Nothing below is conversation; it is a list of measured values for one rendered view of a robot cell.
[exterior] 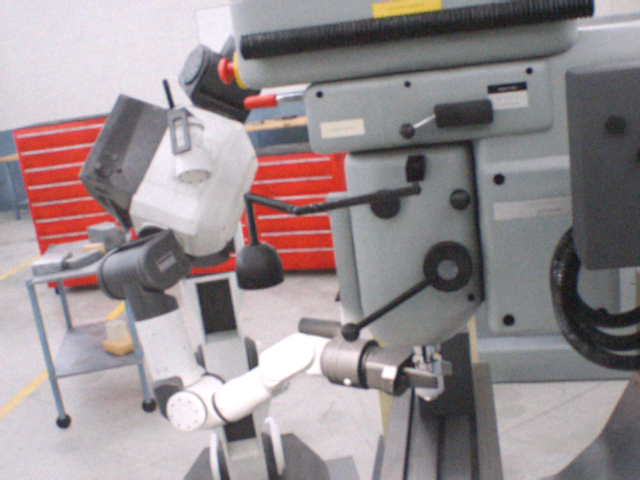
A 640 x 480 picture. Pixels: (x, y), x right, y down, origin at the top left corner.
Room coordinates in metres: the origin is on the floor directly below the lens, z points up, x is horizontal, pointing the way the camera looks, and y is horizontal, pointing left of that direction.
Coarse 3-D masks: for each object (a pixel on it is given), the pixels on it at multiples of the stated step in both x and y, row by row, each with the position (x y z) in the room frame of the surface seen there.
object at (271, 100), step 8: (256, 96) 1.30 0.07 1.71; (264, 96) 1.29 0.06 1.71; (272, 96) 1.29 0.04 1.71; (280, 96) 1.29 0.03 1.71; (288, 96) 1.28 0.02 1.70; (296, 96) 1.28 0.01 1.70; (248, 104) 1.29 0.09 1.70; (256, 104) 1.29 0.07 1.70; (264, 104) 1.29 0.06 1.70; (272, 104) 1.28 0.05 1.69
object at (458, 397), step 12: (456, 336) 1.46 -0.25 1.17; (468, 336) 1.46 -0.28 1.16; (444, 348) 1.47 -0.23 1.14; (456, 348) 1.46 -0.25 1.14; (468, 348) 1.46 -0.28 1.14; (456, 360) 1.46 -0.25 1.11; (468, 360) 1.46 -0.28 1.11; (456, 372) 1.46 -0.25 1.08; (468, 372) 1.46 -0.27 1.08; (444, 384) 1.47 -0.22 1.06; (456, 384) 1.46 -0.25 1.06; (468, 384) 1.46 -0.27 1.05; (420, 396) 1.47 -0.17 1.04; (444, 396) 1.47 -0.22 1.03; (456, 396) 1.46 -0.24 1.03; (468, 396) 1.46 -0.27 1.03; (420, 408) 1.47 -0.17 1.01; (432, 408) 1.47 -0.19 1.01; (444, 408) 1.47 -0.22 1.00; (456, 408) 1.46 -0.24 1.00; (468, 408) 1.46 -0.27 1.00
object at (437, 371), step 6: (414, 366) 1.15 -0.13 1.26; (438, 366) 1.14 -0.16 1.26; (426, 372) 1.13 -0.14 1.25; (432, 372) 1.13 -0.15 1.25; (438, 372) 1.14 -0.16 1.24; (438, 378) 1.14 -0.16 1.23; (420, 390) 1.14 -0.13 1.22; (426, 390) 1.13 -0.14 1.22; (432, 390) 1.13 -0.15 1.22; (438, 390) 1.13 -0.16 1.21; (426, 396) 1.13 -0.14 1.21
